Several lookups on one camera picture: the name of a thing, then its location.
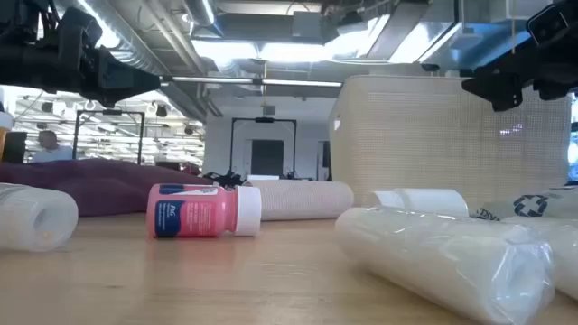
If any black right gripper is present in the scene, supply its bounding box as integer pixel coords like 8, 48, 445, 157
461, 44, 570, 113

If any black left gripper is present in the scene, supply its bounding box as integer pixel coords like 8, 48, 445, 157
76, 46, 162, 109

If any grey blister pack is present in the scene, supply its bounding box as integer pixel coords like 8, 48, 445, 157
471, 185, 578, 223

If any white plastic bottle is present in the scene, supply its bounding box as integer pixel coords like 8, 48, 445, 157
365, 187, 470, 218

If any pink medicine bottle white cap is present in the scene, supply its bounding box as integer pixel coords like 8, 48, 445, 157
145, 182, 263, 239

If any white cylinder stick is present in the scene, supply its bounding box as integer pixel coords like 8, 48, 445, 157
500, 215, 578, 302

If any plastic-wrapped white gauze roll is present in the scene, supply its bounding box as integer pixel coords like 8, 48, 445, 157
333, 205, 555, 325

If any beige bandage roll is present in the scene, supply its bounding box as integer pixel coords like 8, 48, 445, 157
246, 179, 355, 222

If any white perforated plastic basket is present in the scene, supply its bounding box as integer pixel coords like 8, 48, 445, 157
328, 74, 573, 213

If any long ceiling light bar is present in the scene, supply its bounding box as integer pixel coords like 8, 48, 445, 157
160, 75, 343, 88

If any person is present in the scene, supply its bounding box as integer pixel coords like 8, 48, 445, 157
30, 129, 74, 163

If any purple folded cloth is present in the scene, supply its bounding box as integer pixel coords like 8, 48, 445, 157
0, 157, 216, 218

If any black monitor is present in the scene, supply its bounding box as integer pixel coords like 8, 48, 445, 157
2, 131, 28, 164

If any translucent plastic container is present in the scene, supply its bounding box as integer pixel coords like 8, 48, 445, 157
0, 182, 79, 253

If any black metal gantry frame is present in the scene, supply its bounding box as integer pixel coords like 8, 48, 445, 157
229, 116, 298, 181
72, 109, 145, 164

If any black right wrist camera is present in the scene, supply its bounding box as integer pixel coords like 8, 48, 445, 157
526, 1, 578, 46

